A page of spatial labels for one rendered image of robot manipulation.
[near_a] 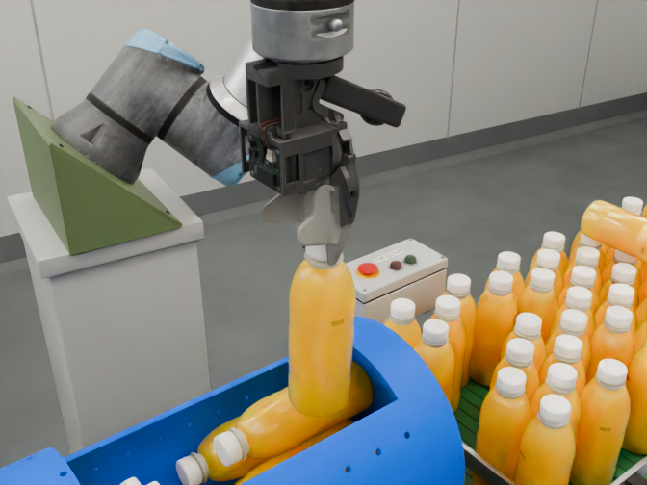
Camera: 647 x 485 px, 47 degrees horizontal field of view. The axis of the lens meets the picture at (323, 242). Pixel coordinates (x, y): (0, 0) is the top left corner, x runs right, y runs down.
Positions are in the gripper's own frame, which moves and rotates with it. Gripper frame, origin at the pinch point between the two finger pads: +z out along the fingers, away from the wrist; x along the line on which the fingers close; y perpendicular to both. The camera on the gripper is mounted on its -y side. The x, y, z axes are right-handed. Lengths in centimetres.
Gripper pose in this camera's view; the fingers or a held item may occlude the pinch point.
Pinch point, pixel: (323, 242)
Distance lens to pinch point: 76.4
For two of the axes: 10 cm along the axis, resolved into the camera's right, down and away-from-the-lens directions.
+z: 0.0, 8.7, 4.9
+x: 6.0, 3.9, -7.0
